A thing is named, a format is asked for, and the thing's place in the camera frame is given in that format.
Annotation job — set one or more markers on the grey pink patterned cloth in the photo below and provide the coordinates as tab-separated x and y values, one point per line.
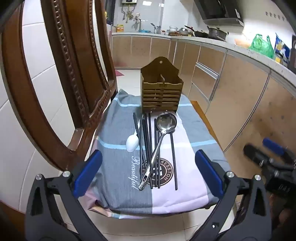
120	129

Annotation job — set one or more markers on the orange plastic bag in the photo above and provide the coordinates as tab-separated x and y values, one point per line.
241	42

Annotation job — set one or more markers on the bundle of black chopsticks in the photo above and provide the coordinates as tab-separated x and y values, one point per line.
146	139

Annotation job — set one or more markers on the chrome pull-out tap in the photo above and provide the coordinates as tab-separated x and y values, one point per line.
156	29

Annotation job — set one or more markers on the row of wall hooks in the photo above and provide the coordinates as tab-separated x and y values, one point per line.
278	16

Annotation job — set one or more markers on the black wok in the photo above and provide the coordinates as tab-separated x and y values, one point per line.
201	34

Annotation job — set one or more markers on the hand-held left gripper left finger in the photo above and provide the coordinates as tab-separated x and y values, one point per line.
89	172

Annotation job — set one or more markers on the green plastic bag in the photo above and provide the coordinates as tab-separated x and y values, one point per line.
261	46

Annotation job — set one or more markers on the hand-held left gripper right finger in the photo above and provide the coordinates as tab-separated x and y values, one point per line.
209	173

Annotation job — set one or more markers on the blue basin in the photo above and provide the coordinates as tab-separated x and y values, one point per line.
145	31

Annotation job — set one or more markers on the tan kitchen base cabinets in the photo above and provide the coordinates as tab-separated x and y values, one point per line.
242	92

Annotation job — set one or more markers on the yellow box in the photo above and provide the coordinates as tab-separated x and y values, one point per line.
120	28

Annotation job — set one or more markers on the pink floor mat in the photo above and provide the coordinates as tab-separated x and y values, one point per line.
119	73

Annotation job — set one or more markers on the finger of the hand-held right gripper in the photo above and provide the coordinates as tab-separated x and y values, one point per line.
254	155
274	146

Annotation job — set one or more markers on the black range hood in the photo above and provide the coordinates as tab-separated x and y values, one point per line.
219	11

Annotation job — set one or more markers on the wooden slatted utensil holder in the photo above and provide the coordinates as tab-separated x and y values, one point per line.
159	95

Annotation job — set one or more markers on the steel bowl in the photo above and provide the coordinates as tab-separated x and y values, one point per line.
183	31

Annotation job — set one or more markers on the chrome sink faucet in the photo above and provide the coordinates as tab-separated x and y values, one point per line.
139	22

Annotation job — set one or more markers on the blue snack bag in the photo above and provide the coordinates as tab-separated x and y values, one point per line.
281	46

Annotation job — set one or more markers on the stacked white bowls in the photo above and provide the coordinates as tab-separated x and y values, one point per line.
173	29

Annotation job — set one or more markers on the black lidded cooking pot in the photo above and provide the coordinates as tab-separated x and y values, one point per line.
217	34

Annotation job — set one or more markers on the white water heater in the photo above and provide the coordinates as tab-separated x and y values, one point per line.
129	2

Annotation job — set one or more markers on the stainless steel ladle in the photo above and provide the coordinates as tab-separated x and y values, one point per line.
166	122

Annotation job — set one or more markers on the carved wooden chair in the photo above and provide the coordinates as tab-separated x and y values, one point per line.
76	58

